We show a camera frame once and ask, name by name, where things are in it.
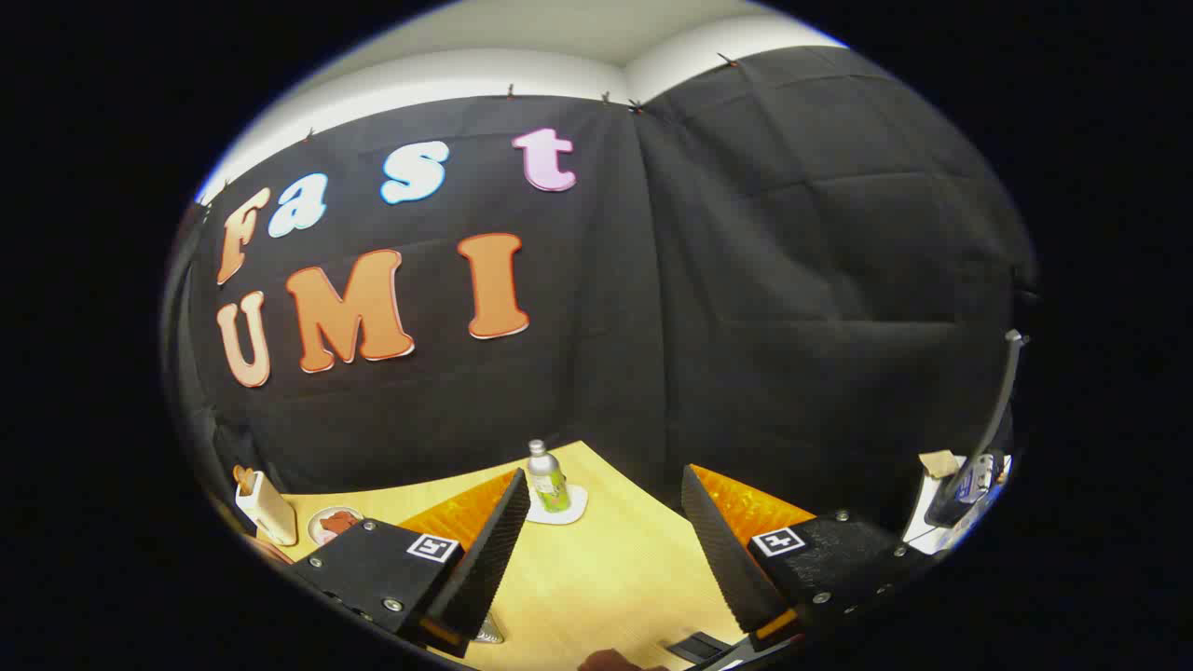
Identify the white square coaster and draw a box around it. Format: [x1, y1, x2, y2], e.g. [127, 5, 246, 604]
[524, 483, 589, 526]

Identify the silver bottle with green label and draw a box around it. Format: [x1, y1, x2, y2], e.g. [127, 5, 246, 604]
[526, 440, 572, 514]

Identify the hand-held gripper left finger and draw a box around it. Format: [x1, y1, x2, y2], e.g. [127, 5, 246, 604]
[294, 468, 532, 658]

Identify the cream white toaster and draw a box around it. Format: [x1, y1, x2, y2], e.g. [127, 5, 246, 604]
[235, 471, 298, 547]

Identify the beige food plate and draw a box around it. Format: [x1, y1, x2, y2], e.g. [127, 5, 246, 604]
[308, 506, 366, 547]

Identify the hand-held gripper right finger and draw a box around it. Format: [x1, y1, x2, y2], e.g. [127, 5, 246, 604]
[680, 464, 950, 653]

